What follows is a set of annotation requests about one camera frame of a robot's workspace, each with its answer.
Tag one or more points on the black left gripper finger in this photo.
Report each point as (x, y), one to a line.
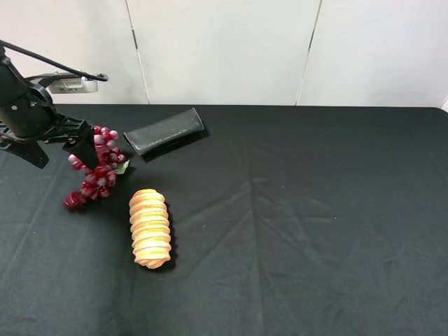
(30, 152)
(85, 150)

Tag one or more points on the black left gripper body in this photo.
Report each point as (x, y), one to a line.
(29, 115)

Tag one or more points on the red grape bunch with leaf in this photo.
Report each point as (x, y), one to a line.
(98, 182)

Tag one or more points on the black folded pouch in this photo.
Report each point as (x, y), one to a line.
(165, 132)

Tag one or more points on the spiral twisted bread roll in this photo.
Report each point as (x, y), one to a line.
(149, 227)

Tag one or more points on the black tablecloth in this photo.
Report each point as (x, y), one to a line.
(284, 221)

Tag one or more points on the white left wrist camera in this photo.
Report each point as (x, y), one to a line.
(67, 83)

